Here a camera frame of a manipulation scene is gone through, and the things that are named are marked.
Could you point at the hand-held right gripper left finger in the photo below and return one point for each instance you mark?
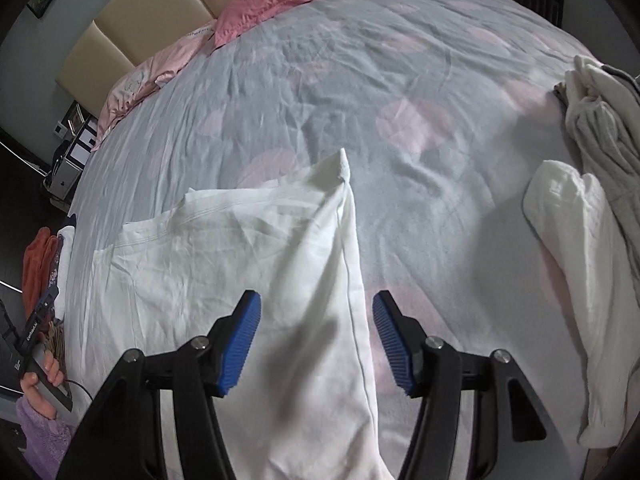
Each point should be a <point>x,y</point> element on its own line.
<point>242,345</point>

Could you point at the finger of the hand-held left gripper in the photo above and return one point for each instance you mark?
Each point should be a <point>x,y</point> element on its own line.
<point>49,300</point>

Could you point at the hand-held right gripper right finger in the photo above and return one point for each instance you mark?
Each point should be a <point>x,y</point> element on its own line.
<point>392,345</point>

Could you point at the white wrinkled garment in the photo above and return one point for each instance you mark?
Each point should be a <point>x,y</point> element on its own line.
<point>225,270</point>

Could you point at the person's left forearm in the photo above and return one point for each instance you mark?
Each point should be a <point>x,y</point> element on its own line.
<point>42,440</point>

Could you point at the pile of grey-white clothes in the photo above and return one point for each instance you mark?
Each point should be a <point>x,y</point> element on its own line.
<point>605,150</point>

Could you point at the person's left hand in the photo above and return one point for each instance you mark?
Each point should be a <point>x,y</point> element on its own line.
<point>42,385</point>

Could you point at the beige ribbed knit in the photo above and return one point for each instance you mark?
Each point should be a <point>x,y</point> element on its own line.
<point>55,345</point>

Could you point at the orange fleece blanket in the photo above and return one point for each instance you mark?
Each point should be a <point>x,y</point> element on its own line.
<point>37,265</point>

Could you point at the white folded towel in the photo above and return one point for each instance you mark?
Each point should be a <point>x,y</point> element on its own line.
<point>66,260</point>

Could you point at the navy folded cloth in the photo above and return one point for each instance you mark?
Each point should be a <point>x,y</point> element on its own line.
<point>70,221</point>

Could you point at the white fleece garment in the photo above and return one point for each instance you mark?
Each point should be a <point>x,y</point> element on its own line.
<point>575,260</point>

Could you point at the light pink pillow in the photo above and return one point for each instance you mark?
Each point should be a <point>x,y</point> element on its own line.
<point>150,70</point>

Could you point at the pink-dotted bedsheet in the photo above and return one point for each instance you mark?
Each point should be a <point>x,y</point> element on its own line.
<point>350,85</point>

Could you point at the beige padded headboard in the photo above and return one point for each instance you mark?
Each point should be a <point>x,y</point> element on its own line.
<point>150,15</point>

